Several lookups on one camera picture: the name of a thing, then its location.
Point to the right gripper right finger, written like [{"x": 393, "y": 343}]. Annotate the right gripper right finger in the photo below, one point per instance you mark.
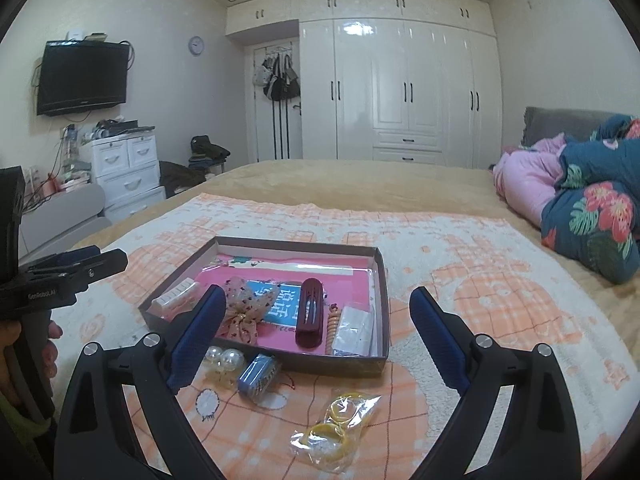
[{"x": 514, "y": 418}]

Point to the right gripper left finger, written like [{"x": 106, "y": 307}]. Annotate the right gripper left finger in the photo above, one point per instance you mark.
[{"x": 96, "y": 437}]

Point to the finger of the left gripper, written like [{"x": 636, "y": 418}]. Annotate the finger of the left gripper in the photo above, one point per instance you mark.
[
  {"x": 30, "y": 293},
  {"x": 73, "y": 261}
]

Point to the white ridged hair clip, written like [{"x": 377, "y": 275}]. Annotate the white ridged hair clip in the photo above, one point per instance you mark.
[{"x": 180, "y": 298}]

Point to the pearl bead hair accessory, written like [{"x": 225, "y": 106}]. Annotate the pearl bead hair accessory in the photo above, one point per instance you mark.
[{"x": 224, "y": 366}]

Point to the blue item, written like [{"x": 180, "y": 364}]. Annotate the blue item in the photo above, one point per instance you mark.
[{"x": 258, "y": 376}]

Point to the sheer dotted fabric bow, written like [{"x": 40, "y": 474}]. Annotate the sheer dotted fabric bow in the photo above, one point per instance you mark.
[{"x": 245, "y": 310}]

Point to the bag of yellow hair ties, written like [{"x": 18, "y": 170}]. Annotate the bag of yellow hair ties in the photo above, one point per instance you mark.
[{"x": 331, "y": 444}]

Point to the clear bag with grey card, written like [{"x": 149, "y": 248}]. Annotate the clear bag with grey card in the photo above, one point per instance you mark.
[{"x": 353, "y": 335}]

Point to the beige spiral hair clip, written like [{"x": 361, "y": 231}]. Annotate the beige spiral hair clip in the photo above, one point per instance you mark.
[{"x": 332, "y": 323}]

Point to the maroon hair clip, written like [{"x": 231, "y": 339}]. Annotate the maroon hair clip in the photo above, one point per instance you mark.
[{"x": 309, "y": 323}]

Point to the left hand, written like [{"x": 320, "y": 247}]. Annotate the left hand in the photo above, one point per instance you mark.
[{"x": 9, "y": 332}]

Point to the grey bench cabinet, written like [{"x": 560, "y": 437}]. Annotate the grey bench cabinet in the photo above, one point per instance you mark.
[{"x": 64, "y": 220}]

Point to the white plastic drawer cabinet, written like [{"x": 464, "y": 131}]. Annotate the white plastic drawer cabinet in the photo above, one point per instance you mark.
[{"x": 127, "y": 169}]

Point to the peach patterned blanket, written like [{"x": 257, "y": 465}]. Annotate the peach patterned blanket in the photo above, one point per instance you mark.
[{"x": 500, "y": 283}]

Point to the dark clothes pile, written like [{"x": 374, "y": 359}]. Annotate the dark clothes pile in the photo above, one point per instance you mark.
[{"x": 206, "y": 160}]

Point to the blue floral quilt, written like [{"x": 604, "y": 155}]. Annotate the blue floral quilt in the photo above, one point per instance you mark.
[{"x": 593, "y": 217}]

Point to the pink picture book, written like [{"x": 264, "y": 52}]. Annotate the pink picture book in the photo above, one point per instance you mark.
[{"x": 347, "y": 282}]

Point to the pink quilt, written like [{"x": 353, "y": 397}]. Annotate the pink quilt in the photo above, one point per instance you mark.
[{"x": 525, "y": 178}]

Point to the shallow brown cardboard box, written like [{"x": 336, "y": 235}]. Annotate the shallow brown cardboard box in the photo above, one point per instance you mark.
[{"x": 309, "y": 361}]

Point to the hanging bags on door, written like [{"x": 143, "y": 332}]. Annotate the hanging bags on door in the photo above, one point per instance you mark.
[{"x": 277, "y": 78}]

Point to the white wardrobe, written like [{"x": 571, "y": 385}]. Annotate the white wardrobe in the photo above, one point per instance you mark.
[{"x": 390, "y": 80}]

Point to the wall mounted black television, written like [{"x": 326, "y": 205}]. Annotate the wall mounted black television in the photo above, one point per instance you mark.
[{"x": 79, "y": 76}]

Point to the round wall clock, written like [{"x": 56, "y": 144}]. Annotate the round wall clock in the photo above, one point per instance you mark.
[{"x": 196, "y": 45}]

